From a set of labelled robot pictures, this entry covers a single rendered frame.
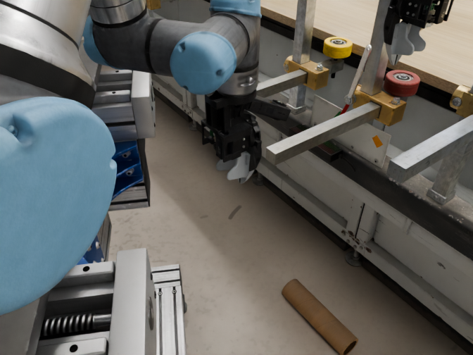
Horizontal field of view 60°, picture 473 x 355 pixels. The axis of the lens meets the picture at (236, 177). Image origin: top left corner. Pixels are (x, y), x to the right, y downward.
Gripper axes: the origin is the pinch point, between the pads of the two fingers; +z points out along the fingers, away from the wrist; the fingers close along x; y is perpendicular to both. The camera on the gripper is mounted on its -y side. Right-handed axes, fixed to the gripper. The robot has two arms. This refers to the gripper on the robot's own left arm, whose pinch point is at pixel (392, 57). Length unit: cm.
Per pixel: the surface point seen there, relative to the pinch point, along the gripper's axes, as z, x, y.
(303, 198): 86, 27, -44
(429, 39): 10.5, 42.2, -17.2
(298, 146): 15.3, -21.1, -2.8
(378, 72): 7.9, 6.8, -7.1
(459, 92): 4.4, 6.3, 12.7
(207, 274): 101, -22, -44
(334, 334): 94, -3, 7
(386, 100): 13.6, 7.2, -3.5
